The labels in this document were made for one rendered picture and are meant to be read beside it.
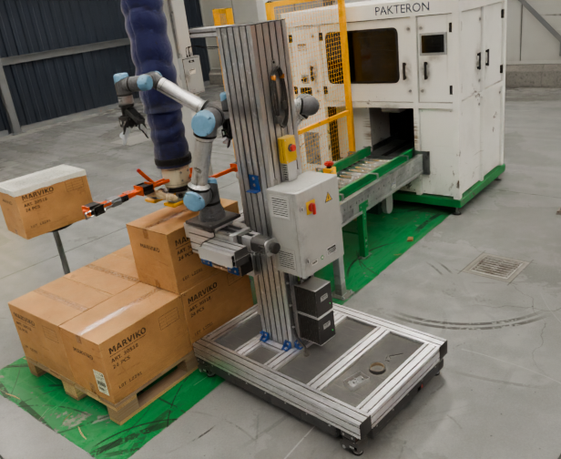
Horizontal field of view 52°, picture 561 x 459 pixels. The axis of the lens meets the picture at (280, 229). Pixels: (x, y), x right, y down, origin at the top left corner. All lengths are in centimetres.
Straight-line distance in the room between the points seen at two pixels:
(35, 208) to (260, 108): 249
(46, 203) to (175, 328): 180
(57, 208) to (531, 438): 371
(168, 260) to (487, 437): 197
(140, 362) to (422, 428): 160
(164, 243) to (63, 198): 168
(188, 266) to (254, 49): 139
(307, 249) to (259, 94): 82
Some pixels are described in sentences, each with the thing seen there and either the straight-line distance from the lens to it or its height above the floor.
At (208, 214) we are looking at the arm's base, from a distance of 318.
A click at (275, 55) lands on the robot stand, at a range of 297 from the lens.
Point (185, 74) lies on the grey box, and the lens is 488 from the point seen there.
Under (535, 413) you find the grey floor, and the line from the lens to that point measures 337.
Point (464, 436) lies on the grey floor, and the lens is 319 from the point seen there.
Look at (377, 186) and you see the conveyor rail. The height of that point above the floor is 56.
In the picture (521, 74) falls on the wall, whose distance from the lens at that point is 1201.
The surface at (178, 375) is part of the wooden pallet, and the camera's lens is 378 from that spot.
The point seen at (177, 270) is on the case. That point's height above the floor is 70.
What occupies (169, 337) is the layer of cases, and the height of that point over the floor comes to 32.
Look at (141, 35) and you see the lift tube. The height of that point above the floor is 203.
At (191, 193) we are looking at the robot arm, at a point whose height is 125.
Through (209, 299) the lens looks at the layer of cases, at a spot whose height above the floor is 41.
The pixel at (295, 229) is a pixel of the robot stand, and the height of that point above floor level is 104.
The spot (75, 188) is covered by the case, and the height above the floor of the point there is 89.
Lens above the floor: 213
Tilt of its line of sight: 22 degrees down
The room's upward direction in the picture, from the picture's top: 7 degrees counter-clockwise
